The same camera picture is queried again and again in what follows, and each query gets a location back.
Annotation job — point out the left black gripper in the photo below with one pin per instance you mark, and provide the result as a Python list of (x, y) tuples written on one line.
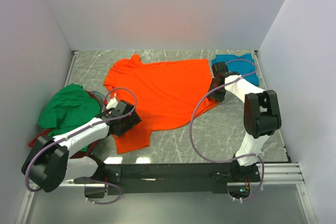
[(133, 119)]

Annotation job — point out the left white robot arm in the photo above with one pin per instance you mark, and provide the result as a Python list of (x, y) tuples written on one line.
[(50, 162)]

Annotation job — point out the orange t-shirt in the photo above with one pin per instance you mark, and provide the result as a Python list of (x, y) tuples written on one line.
[(167, 95)]

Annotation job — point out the green t-shirt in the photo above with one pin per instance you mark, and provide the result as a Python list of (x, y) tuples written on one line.
[(70, 108)]

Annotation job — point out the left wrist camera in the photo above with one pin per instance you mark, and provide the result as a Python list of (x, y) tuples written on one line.
[(112, 103)]

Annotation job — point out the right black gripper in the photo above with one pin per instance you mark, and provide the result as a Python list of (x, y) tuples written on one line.
[(219, 98)]

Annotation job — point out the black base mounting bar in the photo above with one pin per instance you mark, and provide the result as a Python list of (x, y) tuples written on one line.
[(161, 178)]

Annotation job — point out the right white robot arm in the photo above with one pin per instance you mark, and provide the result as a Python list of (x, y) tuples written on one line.
[(261, 115)]

